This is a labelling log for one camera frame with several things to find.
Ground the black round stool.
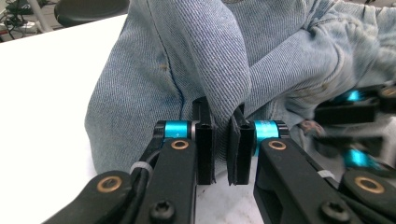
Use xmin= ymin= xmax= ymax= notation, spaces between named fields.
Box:
xmin=53 ymin=0 xmax=131 ymax=28

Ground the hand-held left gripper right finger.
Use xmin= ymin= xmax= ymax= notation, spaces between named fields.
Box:
xmin=226 ymin=104 xmax=257 ymax=187

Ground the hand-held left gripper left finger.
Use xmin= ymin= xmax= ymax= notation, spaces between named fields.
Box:
xmin=191 ymin=96 xmax=217 ymax=186

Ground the thin black gripper wire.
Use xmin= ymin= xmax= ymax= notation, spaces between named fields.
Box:
xmin=120 ymin=151 xmax=163 ymax=224

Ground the light blue denim skirt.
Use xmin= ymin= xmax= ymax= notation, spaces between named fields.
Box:
xmin=83 ymin=0 xmax=396 ymax=176

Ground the white foam mat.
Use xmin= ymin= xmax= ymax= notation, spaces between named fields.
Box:
xmin=0 ymin=13 xmax=396 ymax=224

